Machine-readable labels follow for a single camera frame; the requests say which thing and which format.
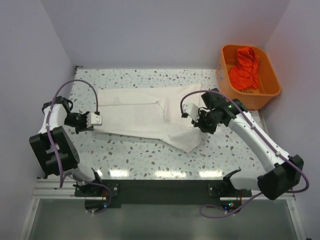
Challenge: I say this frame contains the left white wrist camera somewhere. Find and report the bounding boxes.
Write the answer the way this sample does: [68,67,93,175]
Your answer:
[86,112,103,128]

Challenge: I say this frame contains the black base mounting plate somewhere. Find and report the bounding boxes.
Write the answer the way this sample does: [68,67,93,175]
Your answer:
[74,179,253,210]

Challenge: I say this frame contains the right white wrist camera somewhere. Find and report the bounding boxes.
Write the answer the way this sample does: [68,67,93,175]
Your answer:
[181,103,200,123]

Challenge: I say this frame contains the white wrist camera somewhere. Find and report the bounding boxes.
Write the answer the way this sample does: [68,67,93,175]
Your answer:
[86,112,103,128]
[181,103,200,123]

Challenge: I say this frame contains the orange t shirt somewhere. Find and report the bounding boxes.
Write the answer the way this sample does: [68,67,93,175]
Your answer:
[228,47,260,91]

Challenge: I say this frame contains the aluminium frame rail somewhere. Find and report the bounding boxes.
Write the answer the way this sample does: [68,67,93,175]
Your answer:
[31,159,297,201]

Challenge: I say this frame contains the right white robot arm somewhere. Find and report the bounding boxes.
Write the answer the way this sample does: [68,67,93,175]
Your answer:
[180,89,304,200]

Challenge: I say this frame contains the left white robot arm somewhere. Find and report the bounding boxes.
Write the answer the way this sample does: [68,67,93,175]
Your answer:
[29,96,104,196]

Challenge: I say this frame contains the white coca-cola t shirt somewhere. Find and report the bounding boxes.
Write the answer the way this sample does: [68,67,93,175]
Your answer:
[95,83,205,153]

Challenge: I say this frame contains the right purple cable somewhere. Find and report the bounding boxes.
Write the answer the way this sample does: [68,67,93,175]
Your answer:
[179,90,310,219]

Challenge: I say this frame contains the orange plastic basket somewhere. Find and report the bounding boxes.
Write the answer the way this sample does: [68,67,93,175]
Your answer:
[216,44,282,111]

